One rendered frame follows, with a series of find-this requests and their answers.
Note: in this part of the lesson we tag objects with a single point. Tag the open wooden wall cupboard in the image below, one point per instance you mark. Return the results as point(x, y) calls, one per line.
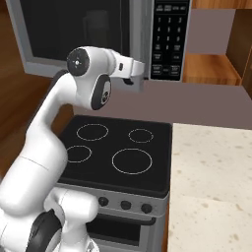
point(226, 65)

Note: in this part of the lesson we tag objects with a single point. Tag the grey microwave door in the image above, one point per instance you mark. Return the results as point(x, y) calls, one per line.
point(65, 26)

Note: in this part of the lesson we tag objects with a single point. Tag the grey oven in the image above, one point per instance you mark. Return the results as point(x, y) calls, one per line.
point(157, 229)

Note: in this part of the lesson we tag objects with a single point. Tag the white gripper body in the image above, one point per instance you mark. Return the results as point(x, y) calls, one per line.
point(138, 68)

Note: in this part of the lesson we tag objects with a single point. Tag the oven door with dark window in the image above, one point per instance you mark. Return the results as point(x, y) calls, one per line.
point(118, 234)

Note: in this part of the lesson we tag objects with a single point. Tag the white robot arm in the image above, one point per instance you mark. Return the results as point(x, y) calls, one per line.
point(42, 154)

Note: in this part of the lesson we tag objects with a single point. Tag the black oven knob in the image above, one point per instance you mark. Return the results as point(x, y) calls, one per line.
point(103, 201)
point(146, 208)
point(125, 205)

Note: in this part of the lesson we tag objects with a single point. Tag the black hob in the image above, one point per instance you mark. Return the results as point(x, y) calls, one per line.
point(131, 154)

